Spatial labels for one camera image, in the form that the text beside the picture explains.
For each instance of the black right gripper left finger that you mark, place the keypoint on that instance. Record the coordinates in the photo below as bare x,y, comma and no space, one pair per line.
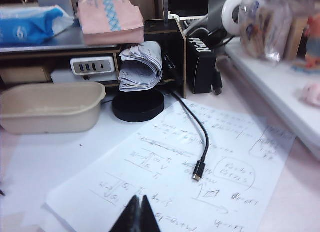
128,219

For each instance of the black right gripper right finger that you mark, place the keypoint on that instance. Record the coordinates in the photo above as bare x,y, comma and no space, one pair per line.
148,219

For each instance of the beige paper pulp box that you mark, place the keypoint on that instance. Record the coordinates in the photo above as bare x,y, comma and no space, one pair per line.
50,117

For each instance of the black lettered box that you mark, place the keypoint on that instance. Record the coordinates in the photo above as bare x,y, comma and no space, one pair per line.
202,72

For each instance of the beige sticky note box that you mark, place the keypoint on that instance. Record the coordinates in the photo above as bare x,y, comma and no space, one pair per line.
25,75

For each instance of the handwritten paper sheet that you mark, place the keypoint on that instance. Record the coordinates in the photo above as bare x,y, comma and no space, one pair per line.
162,167

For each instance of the black round base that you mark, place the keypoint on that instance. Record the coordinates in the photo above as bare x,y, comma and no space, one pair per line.
137,109

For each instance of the rolled paper stack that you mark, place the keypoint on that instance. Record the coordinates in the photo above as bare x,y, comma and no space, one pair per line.
140,67

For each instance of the white flat device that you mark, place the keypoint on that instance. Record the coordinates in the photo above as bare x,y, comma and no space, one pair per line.
65,77

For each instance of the white USB hub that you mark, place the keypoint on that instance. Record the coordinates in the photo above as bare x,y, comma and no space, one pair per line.
92,65

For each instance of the white shelf board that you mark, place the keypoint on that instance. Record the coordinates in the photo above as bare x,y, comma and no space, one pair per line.
275,87

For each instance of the pink tissue pack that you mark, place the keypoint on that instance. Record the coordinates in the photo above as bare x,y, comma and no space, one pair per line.
112,29

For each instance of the wooden desk organizer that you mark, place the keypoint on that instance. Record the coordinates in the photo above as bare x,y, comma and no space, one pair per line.
155,28

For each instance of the small pink plush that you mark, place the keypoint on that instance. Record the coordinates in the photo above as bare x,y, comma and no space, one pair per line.
312,94

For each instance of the thin metal pole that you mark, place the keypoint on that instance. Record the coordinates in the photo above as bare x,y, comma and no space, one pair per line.
166,7

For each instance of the blue wet wipes pack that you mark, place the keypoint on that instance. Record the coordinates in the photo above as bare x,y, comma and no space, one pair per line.
25,27

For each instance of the white tape roll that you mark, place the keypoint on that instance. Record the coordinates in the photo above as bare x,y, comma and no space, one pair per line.
226,14

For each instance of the clear plastic bag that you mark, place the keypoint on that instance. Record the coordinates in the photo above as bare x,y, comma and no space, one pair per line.
270,29

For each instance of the figurine with blue skirt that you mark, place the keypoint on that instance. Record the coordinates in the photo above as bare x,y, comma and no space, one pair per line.
313,49

